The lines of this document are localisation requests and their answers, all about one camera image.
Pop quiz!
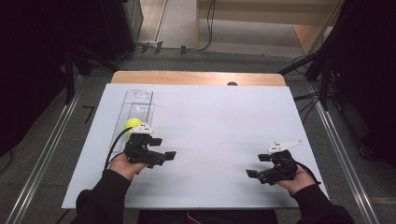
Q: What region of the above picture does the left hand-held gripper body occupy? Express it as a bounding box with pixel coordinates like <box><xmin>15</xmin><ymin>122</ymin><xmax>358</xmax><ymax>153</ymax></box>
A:
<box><xmin>123</xmin><ymin>123</ymin><xmax>167</xmax><ymax>169</ymax></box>

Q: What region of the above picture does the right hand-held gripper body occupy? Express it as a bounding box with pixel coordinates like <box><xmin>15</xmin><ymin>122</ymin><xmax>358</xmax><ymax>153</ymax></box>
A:
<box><xmin>259</xmin><ymin>139</ymin><xmax>303</xmax><ymax>186</ymax></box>

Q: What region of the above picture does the yellow tennis ball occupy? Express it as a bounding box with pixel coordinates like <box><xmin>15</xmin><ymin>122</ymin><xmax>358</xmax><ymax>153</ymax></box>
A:
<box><xmin>123</xmin><ymin>117</ymin><xmax>144</xmax><ymax>136</ymax></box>

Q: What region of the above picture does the clear plastic container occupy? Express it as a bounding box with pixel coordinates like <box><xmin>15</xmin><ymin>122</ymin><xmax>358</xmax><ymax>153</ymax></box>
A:
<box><xmin>111</xmin><ymin>89</ymin><xmax>156</xmax><ymax>153</ymax></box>

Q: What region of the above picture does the person's left hand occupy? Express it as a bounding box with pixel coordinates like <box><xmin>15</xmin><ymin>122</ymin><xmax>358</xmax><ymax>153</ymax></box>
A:
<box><xmin>108</xmin><ymin>151</ymin><xmax>149</xmax><ymax>182</ymax></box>

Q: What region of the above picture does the person's right hand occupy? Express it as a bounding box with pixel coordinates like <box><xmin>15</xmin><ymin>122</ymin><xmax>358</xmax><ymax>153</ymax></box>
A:
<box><xmin>275</xmin><ymin>164</ymin><xmax>317</xmax><ymax>197</ymax></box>

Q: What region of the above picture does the white table board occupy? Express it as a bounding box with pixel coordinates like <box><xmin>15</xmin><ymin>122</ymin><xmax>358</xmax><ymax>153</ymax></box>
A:
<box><xmin>61</xmin><ymin>83</ymin><xmax>331</xmax><ymax>210</ymax></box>

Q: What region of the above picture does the wooden table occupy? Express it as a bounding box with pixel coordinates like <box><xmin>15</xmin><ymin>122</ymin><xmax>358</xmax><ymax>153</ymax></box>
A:
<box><xmin>110</xmin><ymin>70</ymin><xmax>287</xmax><ymax>88</ymax></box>

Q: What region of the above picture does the black metal stand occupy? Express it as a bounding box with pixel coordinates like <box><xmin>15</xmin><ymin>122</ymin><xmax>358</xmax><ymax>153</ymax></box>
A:
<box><xmin>278</xmin><ymin>43</ymin><xmax>332</xmax><ymax>112</ymax></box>
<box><xmin>64</xmin><ymin>43</ymin><xmax>120</xmax><ymax>105</ymax></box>

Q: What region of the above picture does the dark curtain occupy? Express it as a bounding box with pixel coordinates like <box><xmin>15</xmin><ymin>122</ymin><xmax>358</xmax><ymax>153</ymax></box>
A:
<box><xmin>0</xmin><ymin>0</ymin><xmax>135</xmax><ymax>158</ymax></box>
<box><xmin>323</xmin><ymin>0</ymin><xmax>396</xmax><ymax>167</ymax></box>

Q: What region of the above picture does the light wooden shelf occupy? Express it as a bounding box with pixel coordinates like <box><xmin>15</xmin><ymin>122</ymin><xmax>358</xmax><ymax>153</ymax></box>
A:
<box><xmin>195</xmin><ymin>0</ymin><xmax>344</xmax><ymax>58</ymax></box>

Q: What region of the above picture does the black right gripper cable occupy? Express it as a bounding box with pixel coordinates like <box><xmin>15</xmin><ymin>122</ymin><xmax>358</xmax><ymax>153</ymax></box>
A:
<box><xmin>293</xmin><ymin>161</ymin><xmax>321</xmax><ymax>186</ymax></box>

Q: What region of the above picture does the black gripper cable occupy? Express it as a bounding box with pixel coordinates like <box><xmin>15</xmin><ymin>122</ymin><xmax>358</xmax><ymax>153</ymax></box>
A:
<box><xmin>293</xmin><ymin>161</ymin><xmax>321</xmax><ymax>186</ymax></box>
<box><xmin>103</xmin><ymin>126</ymin><xmax>134</xmax><ymax>172</ymax></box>

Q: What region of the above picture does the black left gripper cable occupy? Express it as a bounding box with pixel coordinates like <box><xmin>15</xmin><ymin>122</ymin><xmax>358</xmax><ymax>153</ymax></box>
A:
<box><xmin>103</xmin><ymin>126</ymin><xmax>134</xmax><ymax>172</ymax></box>

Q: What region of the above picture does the aluminium floor rail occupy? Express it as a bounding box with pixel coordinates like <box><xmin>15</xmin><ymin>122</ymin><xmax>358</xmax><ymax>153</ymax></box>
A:
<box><xmin>306</xmin><ymin>83</ymin><xmax>381</xmax><ymax>224</ymax></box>
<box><xmin>6</xmin><ymin>77</ymin><xmax>84</xmax><ymax>224</ymax></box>

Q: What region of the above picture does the bundle of black cables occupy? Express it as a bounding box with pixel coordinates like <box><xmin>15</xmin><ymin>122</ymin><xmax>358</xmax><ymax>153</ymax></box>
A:
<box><xmin>293</xmin><ymin>91</ymin><xmax>322</xmax><ymax>124</ymax></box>

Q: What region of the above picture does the black hanging cable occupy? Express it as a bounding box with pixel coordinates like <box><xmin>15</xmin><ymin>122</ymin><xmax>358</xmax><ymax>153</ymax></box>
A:
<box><xmin>178</xmin><ymin>0</ymin><xmax>218</xmax><ymax>52</ymax></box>

